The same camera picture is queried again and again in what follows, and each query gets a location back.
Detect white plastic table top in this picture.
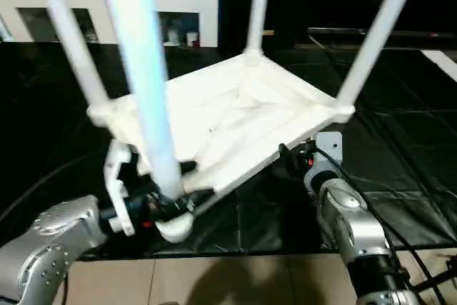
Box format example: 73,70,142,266
86,51,356,243

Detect white plastic table leg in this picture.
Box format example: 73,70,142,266
336,0,426,109
30,0,111,109
245,0,273,56
100,0,185,202

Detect black work mat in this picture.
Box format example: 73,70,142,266
0,37,457,256

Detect black stand legs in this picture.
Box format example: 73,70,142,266
414,259,457,291

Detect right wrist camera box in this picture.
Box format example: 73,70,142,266
314,131,343,177

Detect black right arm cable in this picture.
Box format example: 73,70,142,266
314,146,443,299

